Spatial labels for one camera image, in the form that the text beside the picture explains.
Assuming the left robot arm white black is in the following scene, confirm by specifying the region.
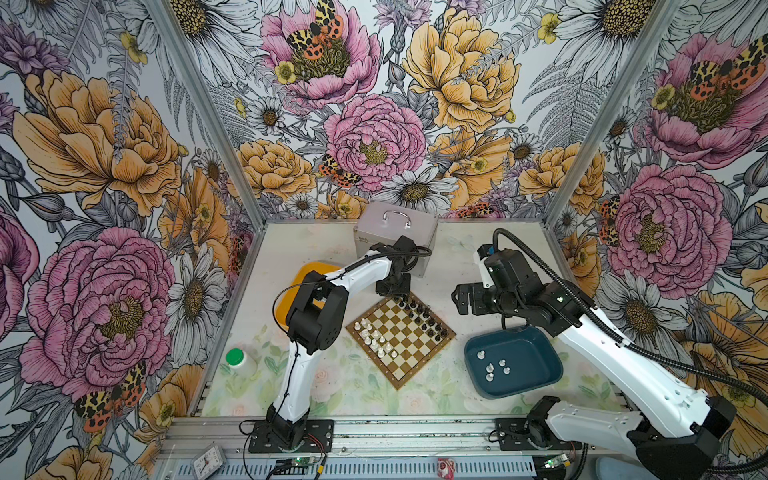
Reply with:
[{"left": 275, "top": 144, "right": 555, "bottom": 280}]
[{"left": 266, "top": 236, "right": 432, "bottom": 450}]

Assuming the yellow plastic tray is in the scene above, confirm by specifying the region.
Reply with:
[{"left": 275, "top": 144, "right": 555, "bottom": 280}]
[{"left": 275, "top": 261, "right": 340, "bottom": 332}]

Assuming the small red white object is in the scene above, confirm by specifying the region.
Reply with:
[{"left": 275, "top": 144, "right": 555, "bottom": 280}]
[{"left": 437, "top": 458, "right": 456, "bottom": 480}]

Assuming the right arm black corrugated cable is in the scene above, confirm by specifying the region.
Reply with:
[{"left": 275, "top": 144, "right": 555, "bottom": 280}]
[{"left": 491, "top": 227, "right": 768, "bottom": 475}]

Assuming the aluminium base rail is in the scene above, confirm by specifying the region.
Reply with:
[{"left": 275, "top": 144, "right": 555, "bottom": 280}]
[{"left": 158, "top": 415, "right": 637, "bottom": 460}]

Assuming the teal plastic tray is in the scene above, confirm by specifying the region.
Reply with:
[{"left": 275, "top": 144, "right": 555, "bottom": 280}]
[{"left": 464, "top": 327, "right": 564, "bottom": 399}]

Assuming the white bottle green cap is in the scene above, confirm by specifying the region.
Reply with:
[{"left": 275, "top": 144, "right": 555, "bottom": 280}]
[{"left": 225, "top": 347, "right": 258, "bottom": 378}]

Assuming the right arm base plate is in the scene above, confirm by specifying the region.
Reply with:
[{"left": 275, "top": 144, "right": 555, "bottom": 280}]
[{"left": 487, "top": 417, "right": 582, "bottom": 452}]

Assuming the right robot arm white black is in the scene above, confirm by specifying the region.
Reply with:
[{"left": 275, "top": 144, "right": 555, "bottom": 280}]
[{"left": 451, "top": 244, "right": 735, "bottom": 479}]

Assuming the silver aluminium case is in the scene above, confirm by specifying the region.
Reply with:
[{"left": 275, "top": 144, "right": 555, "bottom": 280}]
[{"left": 349, "top": 202, "right": 437, "bottom": 284}]

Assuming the wooden chess board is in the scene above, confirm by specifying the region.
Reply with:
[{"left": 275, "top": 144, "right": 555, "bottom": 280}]
[{"left": 346, "top": 294, "right": 456, "bottom": 389}]

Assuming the small white clock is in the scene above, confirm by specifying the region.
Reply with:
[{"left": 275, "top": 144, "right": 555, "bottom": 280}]
[{"left": 191, "top": 443, "right": 227, "bottom": 480}]

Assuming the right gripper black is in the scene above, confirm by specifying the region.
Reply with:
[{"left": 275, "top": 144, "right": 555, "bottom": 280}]
[{"left": 452, "top": 282, "right": 524, "bottom": 317}]

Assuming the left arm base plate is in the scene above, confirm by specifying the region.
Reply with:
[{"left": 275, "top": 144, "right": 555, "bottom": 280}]
[{"left": 246, "top": 419, "right": 335, "bottom": 454}]

